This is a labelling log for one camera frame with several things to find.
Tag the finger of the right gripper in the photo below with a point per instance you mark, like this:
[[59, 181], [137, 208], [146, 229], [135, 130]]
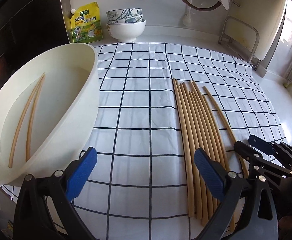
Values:
[[282, 151], [257, 164]]

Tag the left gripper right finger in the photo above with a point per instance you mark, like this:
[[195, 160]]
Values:
[[258, 219]]

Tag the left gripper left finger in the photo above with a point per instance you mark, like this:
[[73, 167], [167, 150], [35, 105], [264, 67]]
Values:
[[32, 218]]

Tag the wooden chopstick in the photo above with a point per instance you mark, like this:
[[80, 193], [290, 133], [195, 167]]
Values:
[[229, 129], [19, 125], [204, 200], [188, 131], [197, 154], [198, 94], [201, 136], [31, 119], [186, 150], [218, 147]]

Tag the white checkered cloth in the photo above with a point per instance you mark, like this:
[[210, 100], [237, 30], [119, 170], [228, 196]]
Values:
[[138, 188]]

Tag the large cream oval basin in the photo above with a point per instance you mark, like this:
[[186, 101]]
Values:
[[48, 109]]

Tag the cream cutting board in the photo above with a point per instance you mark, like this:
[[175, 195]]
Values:
[[264, 15]]

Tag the white ceramic bowl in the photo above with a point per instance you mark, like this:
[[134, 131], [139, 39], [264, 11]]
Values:
[[126, 32]]

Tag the blue patterned bowl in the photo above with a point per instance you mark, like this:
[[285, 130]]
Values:
[[120, 14], [127, 20]]

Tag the yellow detergent refill pouch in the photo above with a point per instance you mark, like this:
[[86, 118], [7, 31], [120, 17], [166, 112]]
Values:
[[85, 24]]

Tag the metal rack frame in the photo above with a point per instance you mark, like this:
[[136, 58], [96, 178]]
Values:
[[242, 39]]

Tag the white wall pipe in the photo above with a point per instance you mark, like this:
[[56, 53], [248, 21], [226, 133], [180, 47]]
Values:
[[186, 20]]

